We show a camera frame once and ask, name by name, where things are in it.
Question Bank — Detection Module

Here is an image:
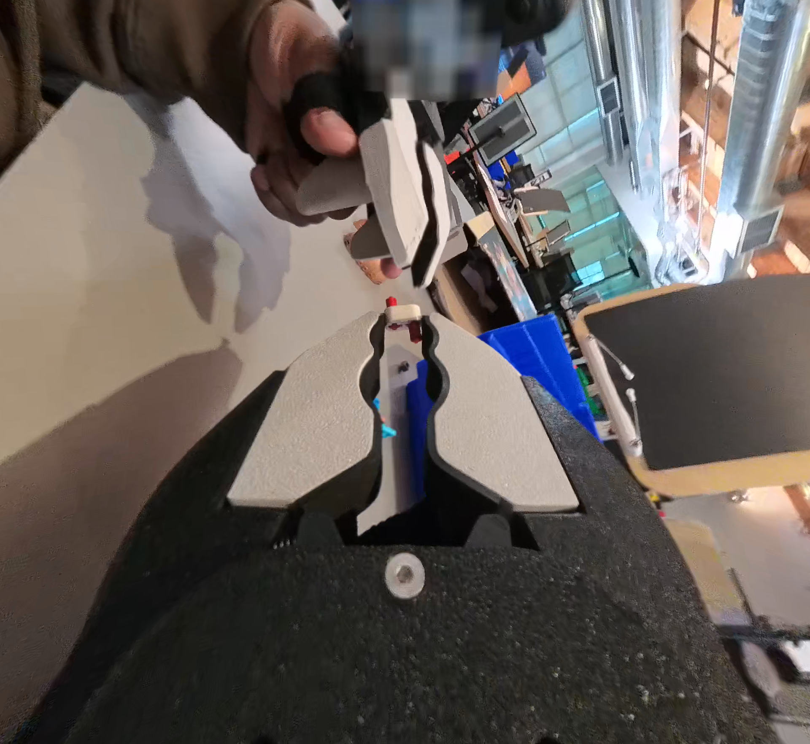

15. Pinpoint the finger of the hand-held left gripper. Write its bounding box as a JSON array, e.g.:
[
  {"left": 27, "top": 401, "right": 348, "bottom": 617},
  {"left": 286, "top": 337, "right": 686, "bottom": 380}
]
[
  {"left": 351, "top": 99, "right": 434, "bottom": 268},
  {"left": 410, "top": 141, "right": 453, "bottom": 288}
]

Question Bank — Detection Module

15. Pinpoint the blue plastic bin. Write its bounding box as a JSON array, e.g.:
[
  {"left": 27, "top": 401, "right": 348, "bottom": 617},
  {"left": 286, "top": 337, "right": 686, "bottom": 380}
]
[{"left": 405, "top": 312, "right": 599, "bottom": 498}]

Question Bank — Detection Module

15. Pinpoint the toy axle with orange ends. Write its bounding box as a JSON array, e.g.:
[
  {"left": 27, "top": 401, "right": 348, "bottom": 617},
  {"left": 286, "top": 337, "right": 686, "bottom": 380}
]
[{"left": 384, "top": 297, "right": 426, "bottom": 340}]

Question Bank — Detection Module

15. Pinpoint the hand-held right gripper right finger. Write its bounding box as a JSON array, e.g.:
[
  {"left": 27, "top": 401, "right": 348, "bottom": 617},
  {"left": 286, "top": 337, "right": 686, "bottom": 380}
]
[{"left": 424, "top": 314, "right": 581, "bottom": 520}]

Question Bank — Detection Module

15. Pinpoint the person's left hand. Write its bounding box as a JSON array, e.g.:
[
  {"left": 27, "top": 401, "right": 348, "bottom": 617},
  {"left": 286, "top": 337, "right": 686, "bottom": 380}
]
[{"left": 246, "top": 0, "right": 370, "bottom": 229}]

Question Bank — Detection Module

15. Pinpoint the silver ventilation duct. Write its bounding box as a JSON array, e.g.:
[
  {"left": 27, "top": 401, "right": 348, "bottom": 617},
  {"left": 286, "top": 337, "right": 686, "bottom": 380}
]
[
  {"left": 719, "top": 0, "right": 810, "bottom": 270},
  {"left": 605, "top": 0, "right": 684, "bottom": 207}
]

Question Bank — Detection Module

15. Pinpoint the black panel with wooden edge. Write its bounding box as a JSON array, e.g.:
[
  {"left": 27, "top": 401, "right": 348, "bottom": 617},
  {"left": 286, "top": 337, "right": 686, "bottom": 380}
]
[{"left": 572, "top": 272, "right": 810, "bottom": 499}]

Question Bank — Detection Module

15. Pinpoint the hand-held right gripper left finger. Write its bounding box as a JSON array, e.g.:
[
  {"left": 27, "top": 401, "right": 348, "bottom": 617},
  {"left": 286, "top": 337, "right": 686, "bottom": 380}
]
[{"left": 228, "top": 312, "right": 384, "bottom": 536}]

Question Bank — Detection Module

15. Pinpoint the person's left forearm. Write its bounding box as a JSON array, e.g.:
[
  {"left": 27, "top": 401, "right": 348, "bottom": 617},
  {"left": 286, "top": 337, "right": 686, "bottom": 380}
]
[{"left": 19, "top": 0, "right": 315, "bottom": 144}]

